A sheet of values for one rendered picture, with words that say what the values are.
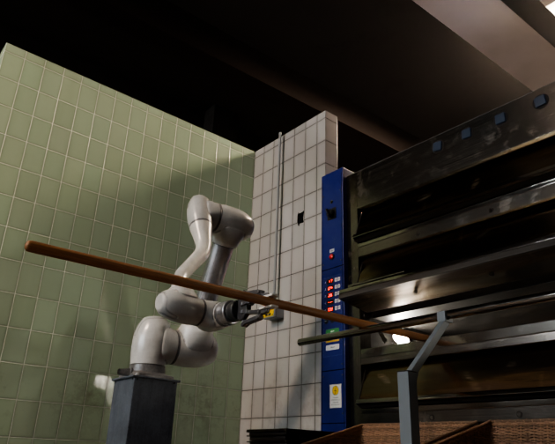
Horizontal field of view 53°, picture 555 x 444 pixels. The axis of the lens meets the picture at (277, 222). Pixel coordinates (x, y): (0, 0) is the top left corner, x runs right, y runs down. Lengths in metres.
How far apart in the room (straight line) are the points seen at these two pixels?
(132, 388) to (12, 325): 0.66
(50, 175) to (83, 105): 0.47
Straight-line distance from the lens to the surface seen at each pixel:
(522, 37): 4.27
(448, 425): 2.33
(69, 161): 3.10
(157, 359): 2.54
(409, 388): 1.73
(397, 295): 2.52
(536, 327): 2.22
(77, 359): 2.87
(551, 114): 2.46
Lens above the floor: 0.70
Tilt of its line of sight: 23 degrees up
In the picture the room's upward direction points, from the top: 2 degrees clockwise
